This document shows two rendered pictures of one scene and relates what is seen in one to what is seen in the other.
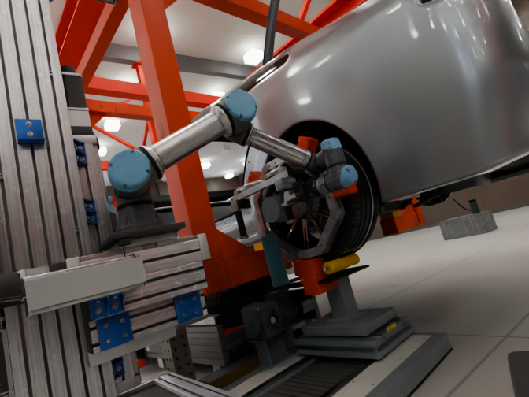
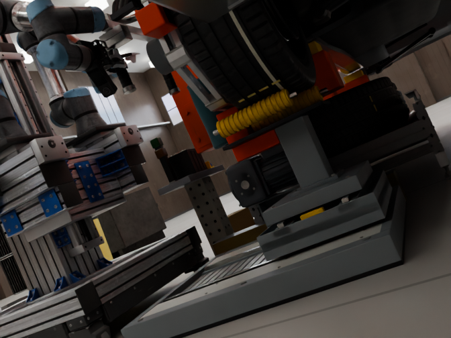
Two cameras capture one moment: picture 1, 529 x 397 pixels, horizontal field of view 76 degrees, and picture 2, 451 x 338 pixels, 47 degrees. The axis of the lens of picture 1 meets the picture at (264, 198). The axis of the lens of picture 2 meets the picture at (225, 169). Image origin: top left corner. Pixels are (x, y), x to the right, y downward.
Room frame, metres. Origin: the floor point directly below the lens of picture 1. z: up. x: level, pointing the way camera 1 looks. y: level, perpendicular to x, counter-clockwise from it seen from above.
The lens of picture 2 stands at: (0.92, -1.68, 0.34)
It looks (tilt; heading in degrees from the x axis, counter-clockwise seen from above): 2 degrees up; 65
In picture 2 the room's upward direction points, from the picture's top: 24 degrees counter-clockwise
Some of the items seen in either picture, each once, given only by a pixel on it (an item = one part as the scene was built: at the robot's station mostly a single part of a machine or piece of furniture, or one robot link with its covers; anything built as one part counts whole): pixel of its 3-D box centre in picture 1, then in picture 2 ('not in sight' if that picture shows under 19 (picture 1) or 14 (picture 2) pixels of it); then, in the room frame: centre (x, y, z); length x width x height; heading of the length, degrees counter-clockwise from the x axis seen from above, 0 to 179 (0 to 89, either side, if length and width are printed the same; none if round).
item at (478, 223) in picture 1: (462, 216); not in sight; (6.79, -3.70, 0.39); 0.81 x 0.66 x 0.78; 38
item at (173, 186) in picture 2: (172, 320); (192, 178); (1.82, 0.62, 0.44); 0.43 x 0.17 x 0.03; 44
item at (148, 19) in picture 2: (343, 187); (156, 20); (1.53, -0.36, 0.85); 0.09 x 0.08 x 0.07; 44
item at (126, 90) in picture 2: (286, 205); (121, 70); (1.46, -0.09, 0.83); 0.04 x 0.04 x 0.16
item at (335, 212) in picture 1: (294, 206); (198, 35); (1.75, -0.14, 0.85); 0.54 x 0.07 x 0.54; 44
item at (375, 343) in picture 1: (352, 335); (331, 210); (1.87, -0.26, 0.13); 0.50 x 0.36 x 0.10; 44
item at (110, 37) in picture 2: (286, 183); (115, 37); (1.48, -0.11, 0.93); 0.09 x 0.05 x 0.05; 134
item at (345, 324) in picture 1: (341, 298); (307, 157); (1.87, -0.26, 0.32); 0.40 x 0.30 x 0.28; 44
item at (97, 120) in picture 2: not in sight; (89, 124); (1.49, 0.73, 0.87); 0.15 x 0.15 x 0.10
